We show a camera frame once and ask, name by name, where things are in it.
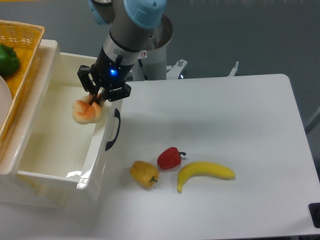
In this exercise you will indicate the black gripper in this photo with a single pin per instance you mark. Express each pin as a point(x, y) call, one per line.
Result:
point(113, 79)

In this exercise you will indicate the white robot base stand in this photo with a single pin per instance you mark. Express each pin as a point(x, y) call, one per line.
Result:
point(170, 54)

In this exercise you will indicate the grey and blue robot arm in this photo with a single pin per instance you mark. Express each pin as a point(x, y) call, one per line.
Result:
point(132, 23)

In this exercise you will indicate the open upper white drawer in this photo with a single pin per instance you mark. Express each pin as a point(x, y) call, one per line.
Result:
point(65, 157)

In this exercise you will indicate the white drawer cabinet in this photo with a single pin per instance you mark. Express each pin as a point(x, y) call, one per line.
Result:
point(14, 187)

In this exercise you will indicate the yellow bell pepper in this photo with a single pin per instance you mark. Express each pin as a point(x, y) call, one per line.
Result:
point(144, 173)

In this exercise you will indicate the red bell pepper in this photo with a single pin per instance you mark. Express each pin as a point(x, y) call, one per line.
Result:
point(170, 158)

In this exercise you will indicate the yellow woven basket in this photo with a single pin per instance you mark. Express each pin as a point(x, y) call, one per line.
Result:
point(19, 43)

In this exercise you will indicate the green bell pepper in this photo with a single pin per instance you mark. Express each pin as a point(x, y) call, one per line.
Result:
point(9, 61)

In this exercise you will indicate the white plate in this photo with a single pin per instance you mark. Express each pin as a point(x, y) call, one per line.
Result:
point(5, 101)

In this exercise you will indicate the yellow banana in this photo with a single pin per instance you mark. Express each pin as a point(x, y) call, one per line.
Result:
point(203, 168)

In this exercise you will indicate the black drawer handle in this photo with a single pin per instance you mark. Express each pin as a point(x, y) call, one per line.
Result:
point(116, 130)

